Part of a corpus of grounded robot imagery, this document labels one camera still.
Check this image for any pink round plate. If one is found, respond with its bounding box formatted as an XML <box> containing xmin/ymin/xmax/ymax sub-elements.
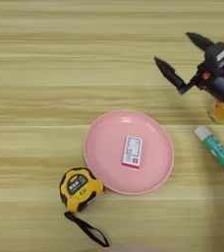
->
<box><xmin>82</xmin><ymin>109</ymin><xmax>175</xmax><ymax>196</ymax></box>

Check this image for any black box with white label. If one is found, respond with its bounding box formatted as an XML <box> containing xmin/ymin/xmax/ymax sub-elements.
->
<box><xmin>204</xmin><ymin>41</ymin><xmax>224</xmax><ymax>78</ymax></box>

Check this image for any small white pink card box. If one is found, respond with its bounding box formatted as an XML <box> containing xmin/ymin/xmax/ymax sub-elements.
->
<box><xmin>121</xmin><ymin>134</ymin><xmax>143</xmax><ymax>169</ymax></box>

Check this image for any yellow tape measure black strap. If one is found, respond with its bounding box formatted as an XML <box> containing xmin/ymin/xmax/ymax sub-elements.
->
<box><xmin>58</xmin><ymin>166</ymin><xmax>111</xmax><ymax>248</ymax></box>

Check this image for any green and white glue stick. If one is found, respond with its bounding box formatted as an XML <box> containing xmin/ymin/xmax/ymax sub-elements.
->
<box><xmin>194</xmin><ymin>125</ymin><xmax>224</xmax><ymax>175</ymax></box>

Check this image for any orange juice bottle white cap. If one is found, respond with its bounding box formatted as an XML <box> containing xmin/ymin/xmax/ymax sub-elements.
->
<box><xmin>206</xmin><ymin>99</ymin><xmax>224</xmax><ymax>126</ymax></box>

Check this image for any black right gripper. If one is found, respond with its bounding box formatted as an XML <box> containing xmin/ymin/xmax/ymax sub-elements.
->
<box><xmin>153</xmin><ymin>31</ymin><xmax>224</xmax><ymax>103</ymax></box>

